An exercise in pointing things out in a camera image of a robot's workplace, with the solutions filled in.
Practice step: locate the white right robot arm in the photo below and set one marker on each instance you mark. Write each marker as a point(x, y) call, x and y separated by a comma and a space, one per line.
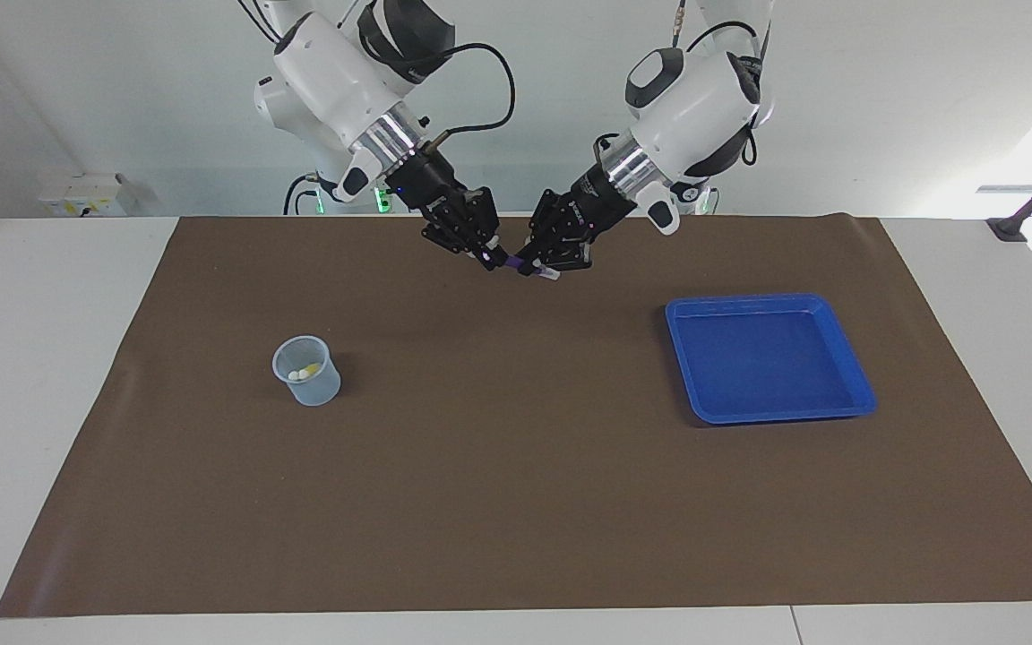
point(328, 72)

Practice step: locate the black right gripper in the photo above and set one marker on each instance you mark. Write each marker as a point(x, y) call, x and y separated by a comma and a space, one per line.
point(426, 184)

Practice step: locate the brown table mat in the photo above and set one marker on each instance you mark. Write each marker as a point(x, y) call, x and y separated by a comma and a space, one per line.
point(516, 493)

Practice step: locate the black right gripper camera box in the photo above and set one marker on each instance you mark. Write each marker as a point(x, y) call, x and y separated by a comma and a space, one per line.
point(480, 210)

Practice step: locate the blue plastic tray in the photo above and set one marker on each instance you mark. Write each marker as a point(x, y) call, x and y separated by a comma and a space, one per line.
point(767, 358)

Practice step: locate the translucent plastic cup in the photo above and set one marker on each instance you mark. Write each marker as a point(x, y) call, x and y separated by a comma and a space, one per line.
point(314, 390)

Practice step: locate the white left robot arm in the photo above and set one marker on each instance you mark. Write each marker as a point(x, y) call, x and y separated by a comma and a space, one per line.
point(695, 90)

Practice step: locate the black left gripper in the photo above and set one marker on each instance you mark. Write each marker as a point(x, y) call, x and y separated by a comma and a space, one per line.
point(601, 195)

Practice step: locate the purple marker pen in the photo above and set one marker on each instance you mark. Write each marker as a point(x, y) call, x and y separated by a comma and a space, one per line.
point(516, 262)

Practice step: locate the white wall outlet box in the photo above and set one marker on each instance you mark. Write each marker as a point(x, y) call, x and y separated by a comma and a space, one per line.
point(77, 197)

